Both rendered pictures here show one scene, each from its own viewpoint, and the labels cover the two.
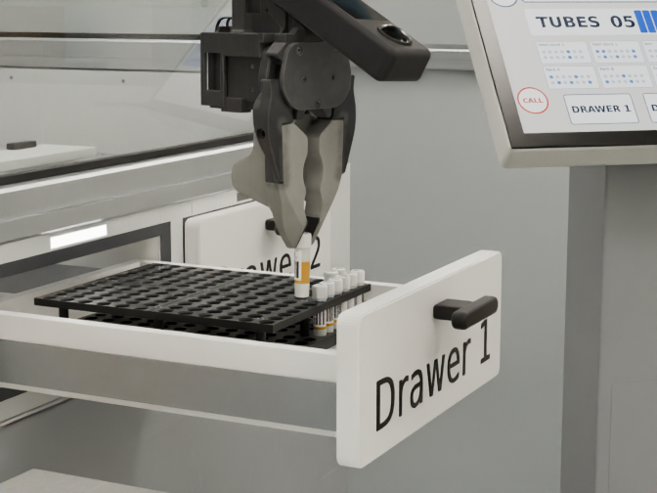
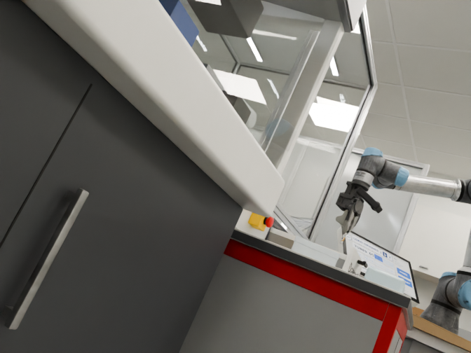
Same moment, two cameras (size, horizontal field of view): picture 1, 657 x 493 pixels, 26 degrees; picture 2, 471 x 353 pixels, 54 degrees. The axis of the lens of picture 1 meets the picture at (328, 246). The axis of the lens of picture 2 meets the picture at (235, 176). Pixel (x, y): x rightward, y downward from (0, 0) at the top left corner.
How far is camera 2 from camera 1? 100 cm
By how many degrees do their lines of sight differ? 22
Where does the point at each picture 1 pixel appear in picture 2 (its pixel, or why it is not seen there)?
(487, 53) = (343, 246)
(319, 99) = (357, 211)
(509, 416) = not seen: outside the picture
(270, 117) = (351, 208)
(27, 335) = (279, 233)
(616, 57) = (369, 260)
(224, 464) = not seen: hidden behind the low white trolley
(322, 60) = (360, 204)
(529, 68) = not seen: hidden behind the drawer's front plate
